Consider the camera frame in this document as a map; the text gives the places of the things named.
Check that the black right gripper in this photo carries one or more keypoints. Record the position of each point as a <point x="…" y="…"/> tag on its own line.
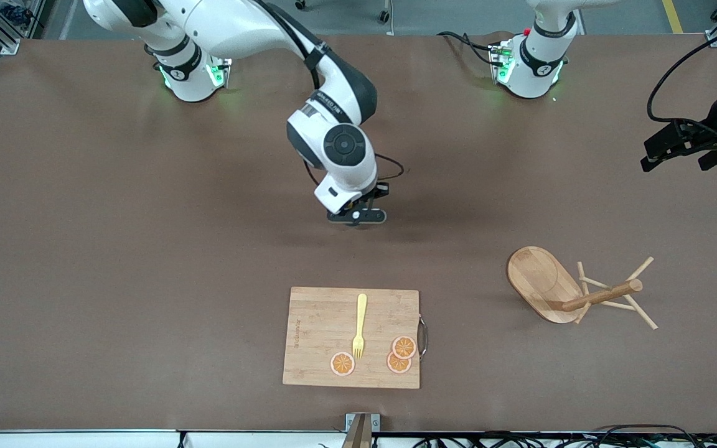
<point x="381" y="193"/>

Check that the wooden mug tree rack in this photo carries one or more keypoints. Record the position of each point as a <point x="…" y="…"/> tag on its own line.
<point x="539" y="280"/>

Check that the yellow plastic fork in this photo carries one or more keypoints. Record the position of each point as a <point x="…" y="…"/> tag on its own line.
<point x="361" y="311"/>

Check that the bamboo cutting board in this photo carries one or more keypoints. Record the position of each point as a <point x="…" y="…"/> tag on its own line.
<point x="321" y="336"/>

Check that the toy orange slice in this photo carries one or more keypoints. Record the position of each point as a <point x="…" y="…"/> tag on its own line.
<point x="342" y="364"/>
<point x="398" y="366"/>
<point x="404" y="347"/>

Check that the white chair leg with caster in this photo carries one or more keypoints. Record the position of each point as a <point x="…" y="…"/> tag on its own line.
<point x="385" y="12"/>

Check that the dark blue bundle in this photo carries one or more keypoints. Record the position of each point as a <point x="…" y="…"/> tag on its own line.
<point x="16" y="14"/>

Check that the aluminium camera mast bracket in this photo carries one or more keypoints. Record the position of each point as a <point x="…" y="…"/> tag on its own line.
<point x="361" y="429"/>

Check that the white edge rail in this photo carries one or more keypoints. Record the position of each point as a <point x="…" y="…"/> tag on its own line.
<point x="53" y="439"/>

